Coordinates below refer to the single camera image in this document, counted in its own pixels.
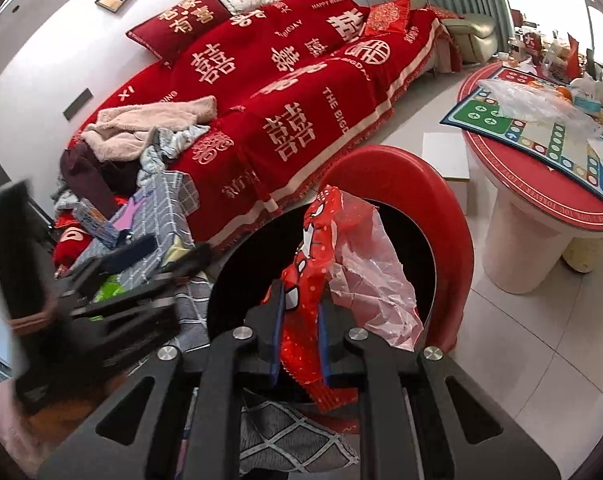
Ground clear plastic bag on table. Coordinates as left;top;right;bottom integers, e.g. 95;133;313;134
478;79;603;140

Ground beige leather armchair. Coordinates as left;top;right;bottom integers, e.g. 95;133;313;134
386;0;499;64

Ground round red coffee table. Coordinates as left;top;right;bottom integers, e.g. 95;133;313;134
455;62;603;295

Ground small red embroidered cushion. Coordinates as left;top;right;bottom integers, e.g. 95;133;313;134
363;0;411;37

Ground red round trash bin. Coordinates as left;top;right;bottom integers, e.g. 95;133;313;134
207;145;474;352

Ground grey checked tablecloth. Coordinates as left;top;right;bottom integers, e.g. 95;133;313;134
96;171;359;474

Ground red spider-man snack bag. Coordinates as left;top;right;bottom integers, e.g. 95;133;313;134
280;185;424;413

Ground red sofa cover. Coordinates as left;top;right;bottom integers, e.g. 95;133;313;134
66;0;462;250

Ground dark maroon garment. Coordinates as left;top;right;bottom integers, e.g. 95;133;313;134
59;141;141;219

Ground white grey clothes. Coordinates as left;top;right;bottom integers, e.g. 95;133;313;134
136;125;210;188

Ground large red cushion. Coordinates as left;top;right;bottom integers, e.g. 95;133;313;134
126;0;231;63

